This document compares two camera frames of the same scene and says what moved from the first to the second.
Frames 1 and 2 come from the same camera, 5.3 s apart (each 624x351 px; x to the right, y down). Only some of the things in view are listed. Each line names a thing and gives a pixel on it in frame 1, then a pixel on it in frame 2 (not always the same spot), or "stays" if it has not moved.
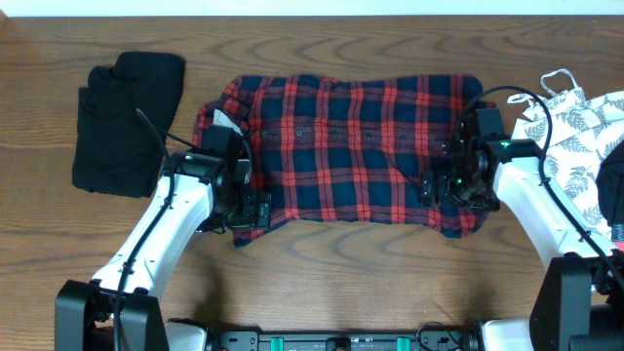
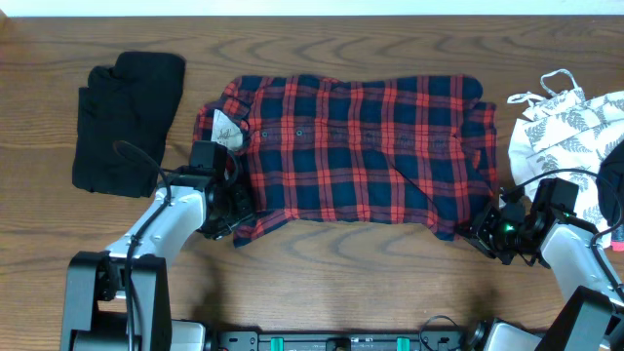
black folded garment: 115,151 stays
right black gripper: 443,177 -> 480,234
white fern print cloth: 583,128 stays
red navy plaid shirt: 346,148 stays
